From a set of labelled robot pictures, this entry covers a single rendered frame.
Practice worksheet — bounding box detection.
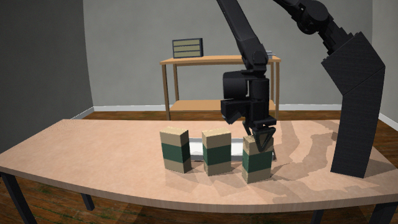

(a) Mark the white shallow tray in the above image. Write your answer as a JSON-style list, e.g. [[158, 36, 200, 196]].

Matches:
[[189, 138, 243, 161]]

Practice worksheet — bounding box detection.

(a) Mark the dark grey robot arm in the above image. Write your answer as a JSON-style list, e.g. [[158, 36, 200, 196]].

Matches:
[[216, 0, 354, 124]]

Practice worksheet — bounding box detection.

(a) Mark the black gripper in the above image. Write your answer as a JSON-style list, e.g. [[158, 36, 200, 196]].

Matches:
[[243, 97, 277, 152]]

